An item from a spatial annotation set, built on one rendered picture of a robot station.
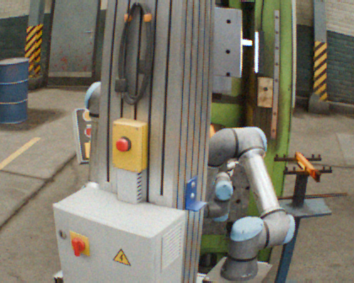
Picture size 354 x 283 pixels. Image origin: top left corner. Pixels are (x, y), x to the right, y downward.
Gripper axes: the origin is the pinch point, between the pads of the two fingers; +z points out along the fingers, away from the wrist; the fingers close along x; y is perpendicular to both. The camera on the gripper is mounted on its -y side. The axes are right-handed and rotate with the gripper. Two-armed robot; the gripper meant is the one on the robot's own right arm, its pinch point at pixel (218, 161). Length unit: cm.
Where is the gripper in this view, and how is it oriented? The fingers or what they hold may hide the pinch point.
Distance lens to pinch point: 268.8
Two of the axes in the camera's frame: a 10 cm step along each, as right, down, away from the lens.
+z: -0.1, -2.9, 9.6
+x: 10.0, 0.4, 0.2
